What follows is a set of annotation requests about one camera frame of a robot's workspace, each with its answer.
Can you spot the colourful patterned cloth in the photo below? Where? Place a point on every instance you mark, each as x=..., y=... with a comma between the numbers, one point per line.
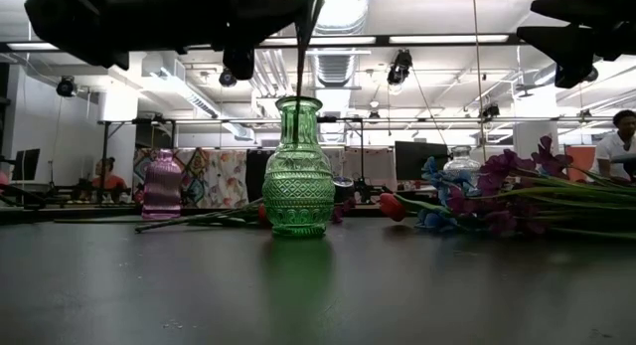
x=213, y=178

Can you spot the silver air duct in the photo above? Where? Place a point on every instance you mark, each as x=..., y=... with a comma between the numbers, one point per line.
x=338, y=61

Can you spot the dark cylindrical speaker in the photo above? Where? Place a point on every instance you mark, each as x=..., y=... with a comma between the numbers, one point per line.
x=343, y=182

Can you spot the green glass vase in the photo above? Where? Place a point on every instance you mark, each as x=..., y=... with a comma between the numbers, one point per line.
x=298, y=186

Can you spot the black overhead frame bar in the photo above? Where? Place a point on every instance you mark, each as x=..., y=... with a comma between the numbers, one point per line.
x=382, y=39

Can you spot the black ceiling camera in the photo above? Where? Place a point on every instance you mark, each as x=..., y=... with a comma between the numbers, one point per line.
x=227, y=81
x=66, y=86
x=400, y=66
x=490, y=111
x=593, y=74

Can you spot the blue artificial flower stem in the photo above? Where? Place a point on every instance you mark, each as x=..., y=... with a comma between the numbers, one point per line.
x=434, y=220
x=447, y=178
x=300, y=71

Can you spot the purple artificial flower stem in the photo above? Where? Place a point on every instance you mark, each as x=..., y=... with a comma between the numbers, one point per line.
x=497, y=221
x=343, y=211
x=502, y=168

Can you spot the clear glass vase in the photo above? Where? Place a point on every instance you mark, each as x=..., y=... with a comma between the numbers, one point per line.
x=462, y=162

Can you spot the pink glass vase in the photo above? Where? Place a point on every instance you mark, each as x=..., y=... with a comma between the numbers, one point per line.
x=161, y=186

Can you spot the black computer monitor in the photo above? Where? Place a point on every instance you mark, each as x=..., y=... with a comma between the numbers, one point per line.
x=26, y=164
x=420, y=158

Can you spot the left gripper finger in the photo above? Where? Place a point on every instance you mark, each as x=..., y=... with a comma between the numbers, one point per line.
x=253, y=32
x=258, y=4

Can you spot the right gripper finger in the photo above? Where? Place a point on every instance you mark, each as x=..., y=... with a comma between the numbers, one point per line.
x=571, y=42
x=596, y=7

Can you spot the orange partition panel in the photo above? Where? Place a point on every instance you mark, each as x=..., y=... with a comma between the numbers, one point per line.
x=580, y=161

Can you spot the person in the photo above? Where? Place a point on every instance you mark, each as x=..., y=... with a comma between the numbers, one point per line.
x=613, y=146
x=107, y=178

